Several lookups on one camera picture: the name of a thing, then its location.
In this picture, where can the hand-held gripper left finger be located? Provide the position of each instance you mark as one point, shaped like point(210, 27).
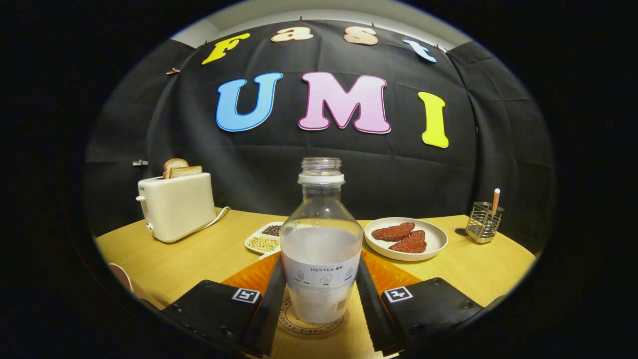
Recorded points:
point(271, 314)

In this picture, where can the round wooden coaster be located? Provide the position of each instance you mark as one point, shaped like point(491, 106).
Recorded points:
point(299, 327)

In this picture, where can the white round plate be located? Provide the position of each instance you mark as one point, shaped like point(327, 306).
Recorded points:
point(433, 244)

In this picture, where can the clear juice bottle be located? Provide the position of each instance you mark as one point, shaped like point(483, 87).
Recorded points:
point(319, 249)

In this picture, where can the toast slice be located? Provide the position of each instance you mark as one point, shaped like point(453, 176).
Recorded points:
point(187, 171)
point(174, 163)

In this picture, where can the white divided dish of beans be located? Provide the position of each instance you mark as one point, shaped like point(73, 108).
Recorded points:
point(263, 243)

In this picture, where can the orange and white straw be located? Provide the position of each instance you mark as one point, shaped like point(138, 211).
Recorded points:
point(496, 199)

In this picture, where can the wooden table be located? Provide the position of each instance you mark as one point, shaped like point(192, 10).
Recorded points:
point(478, 269)

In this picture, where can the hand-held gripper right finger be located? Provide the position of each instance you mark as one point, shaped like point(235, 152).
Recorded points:
point(371, 314)

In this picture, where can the cream toaster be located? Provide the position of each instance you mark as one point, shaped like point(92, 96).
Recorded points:
point(179, 209)

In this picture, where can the reddish meat piece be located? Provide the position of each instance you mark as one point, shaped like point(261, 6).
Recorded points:
point(394, 232)
point(411, 243)

